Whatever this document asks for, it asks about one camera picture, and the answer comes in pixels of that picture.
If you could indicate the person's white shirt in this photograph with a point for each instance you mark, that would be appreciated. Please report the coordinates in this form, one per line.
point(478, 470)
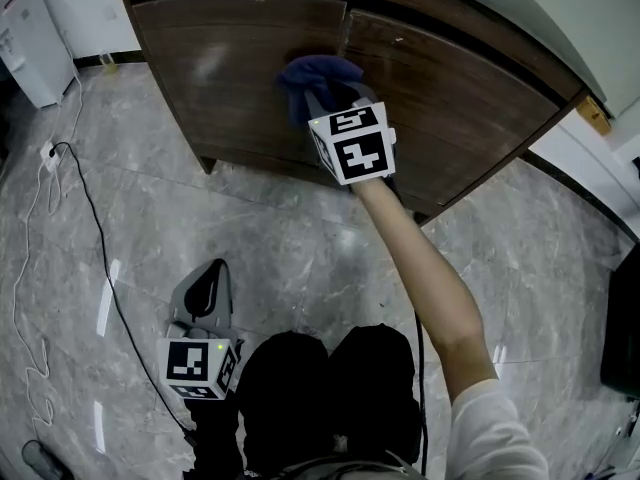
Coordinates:
point(495, 433)

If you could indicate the black mesh cup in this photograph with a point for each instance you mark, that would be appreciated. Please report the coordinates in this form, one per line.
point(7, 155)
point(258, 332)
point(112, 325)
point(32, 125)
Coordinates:
point(42, 460)

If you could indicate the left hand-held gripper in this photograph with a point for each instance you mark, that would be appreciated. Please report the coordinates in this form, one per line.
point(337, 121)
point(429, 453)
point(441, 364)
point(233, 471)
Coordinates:
point(192, 363)

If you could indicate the white power strip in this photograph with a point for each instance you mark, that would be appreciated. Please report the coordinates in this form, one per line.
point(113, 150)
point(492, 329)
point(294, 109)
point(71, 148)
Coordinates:
point(51, 157)

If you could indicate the small wooden box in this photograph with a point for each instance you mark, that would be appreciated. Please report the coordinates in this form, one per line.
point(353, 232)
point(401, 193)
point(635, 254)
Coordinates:
point(594, 115)

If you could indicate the dark brown wooden cabinet door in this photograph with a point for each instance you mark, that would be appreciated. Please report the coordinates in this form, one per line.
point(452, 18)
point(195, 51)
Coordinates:
point(450, 103)
point(220, 98)

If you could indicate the blue wiping cloth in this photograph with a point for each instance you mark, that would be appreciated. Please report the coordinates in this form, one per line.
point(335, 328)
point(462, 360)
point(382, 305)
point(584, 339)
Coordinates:
point(310, 70)

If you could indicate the person's black trousers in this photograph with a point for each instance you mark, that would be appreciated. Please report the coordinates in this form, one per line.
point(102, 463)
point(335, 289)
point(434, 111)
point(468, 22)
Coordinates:
point(370, 383)

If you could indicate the person's right forearm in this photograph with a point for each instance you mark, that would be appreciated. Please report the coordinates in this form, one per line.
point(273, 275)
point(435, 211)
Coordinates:
point(425, 278)

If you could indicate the small yellowish bottle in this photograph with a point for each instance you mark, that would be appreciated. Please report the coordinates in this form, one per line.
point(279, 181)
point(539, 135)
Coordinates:
point(109, 64)

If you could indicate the brown wooden cabinet frame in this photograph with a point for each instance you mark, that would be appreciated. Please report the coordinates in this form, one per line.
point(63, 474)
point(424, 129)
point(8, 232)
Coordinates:
point(450, 13)

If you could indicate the dark green bin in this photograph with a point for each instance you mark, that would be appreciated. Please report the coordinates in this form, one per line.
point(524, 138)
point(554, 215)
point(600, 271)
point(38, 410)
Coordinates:
point(625, 328)

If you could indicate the dark stone vanity top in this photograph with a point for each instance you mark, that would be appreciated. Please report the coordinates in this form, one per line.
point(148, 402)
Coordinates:
point(550, 23)

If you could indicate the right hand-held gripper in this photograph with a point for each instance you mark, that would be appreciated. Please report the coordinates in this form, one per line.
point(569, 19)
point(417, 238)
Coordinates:
point(360, 153)

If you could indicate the person's left forearm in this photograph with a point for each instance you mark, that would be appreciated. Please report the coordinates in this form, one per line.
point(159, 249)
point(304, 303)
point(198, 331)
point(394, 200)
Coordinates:
point(212, 443)

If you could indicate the black tool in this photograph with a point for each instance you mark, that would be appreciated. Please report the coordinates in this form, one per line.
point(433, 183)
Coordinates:
point(636, 167)

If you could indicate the white water dispenser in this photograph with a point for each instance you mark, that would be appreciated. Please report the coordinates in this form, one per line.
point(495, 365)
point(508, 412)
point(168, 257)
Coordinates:
point(35, 48)

